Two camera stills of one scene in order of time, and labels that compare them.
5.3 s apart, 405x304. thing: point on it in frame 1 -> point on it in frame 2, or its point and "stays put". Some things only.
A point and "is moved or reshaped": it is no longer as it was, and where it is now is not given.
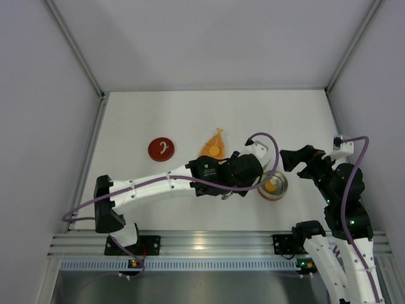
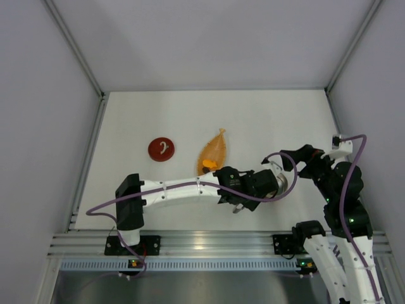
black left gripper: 252,180 -> 267,182
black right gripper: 306,163 stays put
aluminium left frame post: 51,9 stays put
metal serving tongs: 228,194 is moved or reshaped
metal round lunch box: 276,188 stays put
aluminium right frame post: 353,44 stays put
